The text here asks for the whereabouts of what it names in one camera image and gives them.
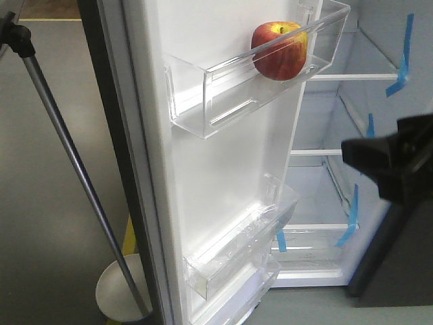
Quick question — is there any lower clear door bin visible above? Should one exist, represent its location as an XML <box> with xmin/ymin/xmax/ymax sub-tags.
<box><xmin>189</xmin><ymin>253</ymin><xmax>281</xmax><ymax>324</ymax></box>

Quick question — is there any silver sign stand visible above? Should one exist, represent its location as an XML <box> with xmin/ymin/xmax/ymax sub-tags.
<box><xmin>1</xmin><ymin>10</ymin><xmax>152</xmax><ymax>323</ymax></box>

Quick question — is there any fridge door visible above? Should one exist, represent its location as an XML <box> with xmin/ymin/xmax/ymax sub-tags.
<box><xmin>76</xmin><ymin>0</ymin><xmax>351</xmax><ymax>325</ymax></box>

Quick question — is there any blue tape strip lower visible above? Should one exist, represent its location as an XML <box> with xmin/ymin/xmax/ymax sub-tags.
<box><xmin>336</xmin><ymin>184</ymin><xmax>359</xmax><ymax>248</ymax></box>

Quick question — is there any dark grey fridge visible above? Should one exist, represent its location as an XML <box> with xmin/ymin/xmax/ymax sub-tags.
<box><xmin>272</xmin><ymin>1</ymin><xmax>432</xmax><ymax>307</ymax></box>

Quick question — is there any blue tape strip middle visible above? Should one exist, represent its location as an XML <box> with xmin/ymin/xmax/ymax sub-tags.
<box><xmin>365</xmin><ymin>113</ymin><xmax>375</xmax><ymax>138</ymax></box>

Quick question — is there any clear door bin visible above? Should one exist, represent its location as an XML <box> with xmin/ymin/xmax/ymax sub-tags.
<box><xmin>189</xmin><ymin>253</ymin><xmax>281</xmax><ymax>324</ymax></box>
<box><xmin>164</xmin><ymin>1</ymin><xmax>350</xmax><ymax>139</ymax></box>
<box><xmin>184</xmin><ymin>174</ymin><xmax>299</xmax><ymax>300</ymax></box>

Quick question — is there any upper clear door bin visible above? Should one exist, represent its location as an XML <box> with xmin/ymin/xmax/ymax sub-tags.
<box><xmin>164</xmin><ymin>1</ymin><xmax>350</xmax><ymax>139</ymax></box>

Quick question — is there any blue tape strip drawer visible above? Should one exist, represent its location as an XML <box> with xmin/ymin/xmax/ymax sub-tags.
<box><xmin>276</xmin><ymin>230</ymin><xmax>287</xmax><ymax>253</ymax></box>

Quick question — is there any blue tape strip upper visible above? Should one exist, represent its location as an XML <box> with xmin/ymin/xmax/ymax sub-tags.
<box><xmin>386</xmin><ymin>13</ymin><xmax>415</xmax><ymax>98</ymax></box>

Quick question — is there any red apple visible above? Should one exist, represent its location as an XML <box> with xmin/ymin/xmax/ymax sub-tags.
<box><xmin>251</xmin><ymin>21</ymin><xmax>309</xmax><ymax>81</ymax></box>

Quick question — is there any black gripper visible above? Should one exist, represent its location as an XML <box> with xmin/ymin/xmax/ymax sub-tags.
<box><xmin>341</xmin><ymin>114</ymin><xmax>432</xmax><ymax>204</ymax></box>

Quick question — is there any middle clear door bin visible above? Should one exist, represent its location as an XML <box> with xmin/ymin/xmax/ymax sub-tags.
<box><xmin>184</xmin><ymin>174</ymin><xmax>299</xmax><ymax>300</ymax></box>

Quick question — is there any blue tape strip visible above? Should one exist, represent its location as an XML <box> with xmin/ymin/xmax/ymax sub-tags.
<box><xmin>386</xmin><ymin>13</ymin><xmax>415</xmax><ymax>98</ymax></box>
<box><xmin>365</xmin><ymin>113</ymin><xmax>375</xmax><ymax>138</ymax></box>
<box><xmin>336</xmin><ymin>184</ymin><xmax>359</xmax><ymax>248</ymax></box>

